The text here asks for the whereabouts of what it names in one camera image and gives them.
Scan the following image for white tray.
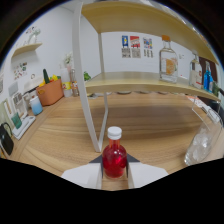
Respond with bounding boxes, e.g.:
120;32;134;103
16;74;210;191
11;114;37;141

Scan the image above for wooden wall shelf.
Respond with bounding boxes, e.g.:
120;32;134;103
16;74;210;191
11;42;43;59

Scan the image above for clear bottle orange cap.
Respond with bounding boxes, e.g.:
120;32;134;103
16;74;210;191
158;34;179;84

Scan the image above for black bag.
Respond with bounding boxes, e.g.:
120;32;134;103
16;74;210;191
0;122;15;156

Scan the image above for blue liquid bottle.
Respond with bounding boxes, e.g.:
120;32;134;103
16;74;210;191
203;61;214;93

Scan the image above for green cup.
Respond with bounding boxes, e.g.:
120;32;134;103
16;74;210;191
10;112;23;130

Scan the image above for clear glass with ice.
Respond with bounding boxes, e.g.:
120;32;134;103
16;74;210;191
183;108;224;167

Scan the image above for two-tier wooden white-frame rack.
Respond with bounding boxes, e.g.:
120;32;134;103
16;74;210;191
72;0;221;154

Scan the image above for white notebook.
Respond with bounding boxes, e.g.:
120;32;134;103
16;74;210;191
188;96;223;125

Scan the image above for red liquid bottle white cap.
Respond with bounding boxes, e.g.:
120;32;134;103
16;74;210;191
101;126;128;179

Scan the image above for green leafy plant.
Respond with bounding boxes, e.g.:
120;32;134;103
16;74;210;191
83;70;92;82

